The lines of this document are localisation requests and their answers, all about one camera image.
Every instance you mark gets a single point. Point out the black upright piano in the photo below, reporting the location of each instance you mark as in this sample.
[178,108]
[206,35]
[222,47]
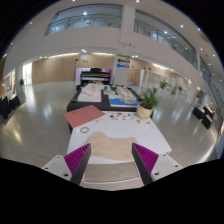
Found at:
[95,76]

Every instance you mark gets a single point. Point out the white building model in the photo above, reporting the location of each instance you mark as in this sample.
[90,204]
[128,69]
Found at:
[126,95]

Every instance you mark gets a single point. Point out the potted plant in striped pot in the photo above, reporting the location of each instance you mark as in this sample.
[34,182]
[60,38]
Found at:
[145,110]

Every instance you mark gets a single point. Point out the beige towel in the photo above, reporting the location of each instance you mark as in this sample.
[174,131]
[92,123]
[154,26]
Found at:
[110,146]

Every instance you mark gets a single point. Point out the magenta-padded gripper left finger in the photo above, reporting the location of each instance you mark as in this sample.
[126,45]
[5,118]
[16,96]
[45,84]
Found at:
[77,159]

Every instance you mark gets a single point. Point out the green indoor plant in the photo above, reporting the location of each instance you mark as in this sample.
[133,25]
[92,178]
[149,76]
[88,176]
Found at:
[163,84]

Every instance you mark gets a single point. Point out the white layered relief model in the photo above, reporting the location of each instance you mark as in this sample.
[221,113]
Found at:
[89,95]

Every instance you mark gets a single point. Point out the blue base board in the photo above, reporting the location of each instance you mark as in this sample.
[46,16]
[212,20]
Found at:
[121,103]

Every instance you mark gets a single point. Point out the pink flat board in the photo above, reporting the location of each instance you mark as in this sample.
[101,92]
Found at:
[83,115]

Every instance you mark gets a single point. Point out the small potted plant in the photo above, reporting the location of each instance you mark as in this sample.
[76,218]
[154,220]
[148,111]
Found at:
[21,82]

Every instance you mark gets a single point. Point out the group of black chairs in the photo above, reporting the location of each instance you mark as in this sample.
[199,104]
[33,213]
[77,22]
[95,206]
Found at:
[8,105]
[201,116]

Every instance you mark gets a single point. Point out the black display table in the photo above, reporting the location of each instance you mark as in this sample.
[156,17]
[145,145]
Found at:
[86,106]

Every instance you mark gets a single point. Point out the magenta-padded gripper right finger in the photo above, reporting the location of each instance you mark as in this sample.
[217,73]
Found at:
[145,159]

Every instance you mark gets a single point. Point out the coloured arrow direction signs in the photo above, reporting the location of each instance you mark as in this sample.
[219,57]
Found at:
[123,61]

